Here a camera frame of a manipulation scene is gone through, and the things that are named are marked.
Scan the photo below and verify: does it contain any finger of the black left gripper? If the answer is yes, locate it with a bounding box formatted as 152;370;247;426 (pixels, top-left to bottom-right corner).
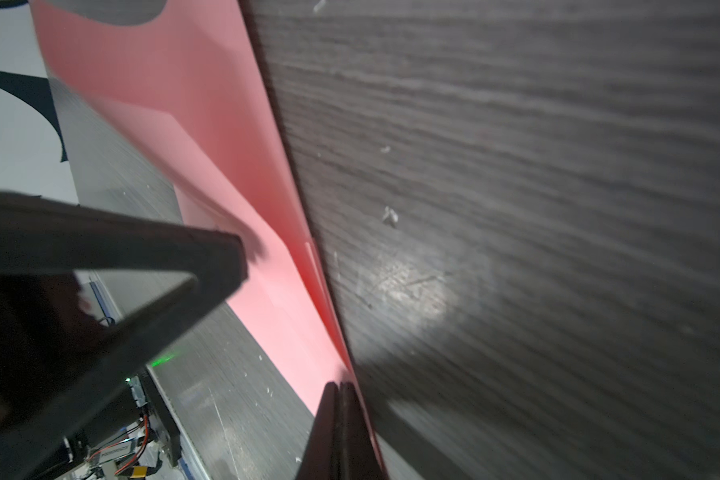
0;192;247;479

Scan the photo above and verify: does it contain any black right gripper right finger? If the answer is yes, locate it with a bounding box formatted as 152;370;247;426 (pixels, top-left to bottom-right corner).
338;383;387;480

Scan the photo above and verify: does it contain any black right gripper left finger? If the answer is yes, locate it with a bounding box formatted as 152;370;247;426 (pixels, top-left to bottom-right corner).
295;382;338;480

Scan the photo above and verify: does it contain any pink paper sheet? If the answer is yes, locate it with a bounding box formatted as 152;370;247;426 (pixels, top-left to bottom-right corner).
30;1;386;479

